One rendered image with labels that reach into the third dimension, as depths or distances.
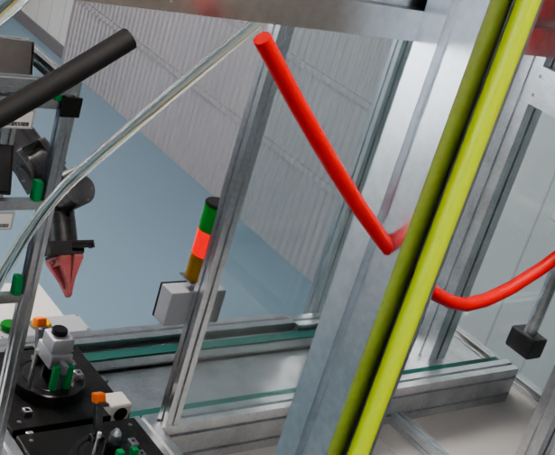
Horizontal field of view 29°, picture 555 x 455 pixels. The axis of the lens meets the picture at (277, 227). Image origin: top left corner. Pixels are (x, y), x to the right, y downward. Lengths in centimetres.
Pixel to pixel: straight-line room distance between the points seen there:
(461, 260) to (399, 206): 199
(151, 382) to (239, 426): 22
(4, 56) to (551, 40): 98
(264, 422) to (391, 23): 168
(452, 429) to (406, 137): 200
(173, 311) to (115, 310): 247
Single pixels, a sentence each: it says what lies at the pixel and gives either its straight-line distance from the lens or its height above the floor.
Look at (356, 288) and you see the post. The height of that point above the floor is 185.
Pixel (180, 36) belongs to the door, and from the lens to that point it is 616.
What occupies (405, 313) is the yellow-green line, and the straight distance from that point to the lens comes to 67.
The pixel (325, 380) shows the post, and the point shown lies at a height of 177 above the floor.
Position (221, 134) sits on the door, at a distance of 576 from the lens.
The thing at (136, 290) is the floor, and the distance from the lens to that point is 463.
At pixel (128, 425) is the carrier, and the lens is 205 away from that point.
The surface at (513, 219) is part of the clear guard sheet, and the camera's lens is 290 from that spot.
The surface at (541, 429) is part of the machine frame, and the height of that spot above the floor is 113.
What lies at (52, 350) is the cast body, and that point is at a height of 106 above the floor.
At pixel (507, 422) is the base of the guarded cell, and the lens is 275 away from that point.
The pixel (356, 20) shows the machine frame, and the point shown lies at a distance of 61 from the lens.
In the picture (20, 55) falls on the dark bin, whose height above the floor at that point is 167.
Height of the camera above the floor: 212
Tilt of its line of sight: 22 degrees down
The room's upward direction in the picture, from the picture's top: 17 degrees clockwise
